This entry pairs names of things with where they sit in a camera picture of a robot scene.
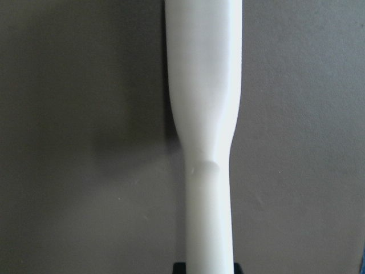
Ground beige brush with black bristles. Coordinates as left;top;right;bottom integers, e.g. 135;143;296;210
165;1;243;273

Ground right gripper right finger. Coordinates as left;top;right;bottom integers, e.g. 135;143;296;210
234;263;244;274

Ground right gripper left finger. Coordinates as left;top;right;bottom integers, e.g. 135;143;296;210
172;262;186;274

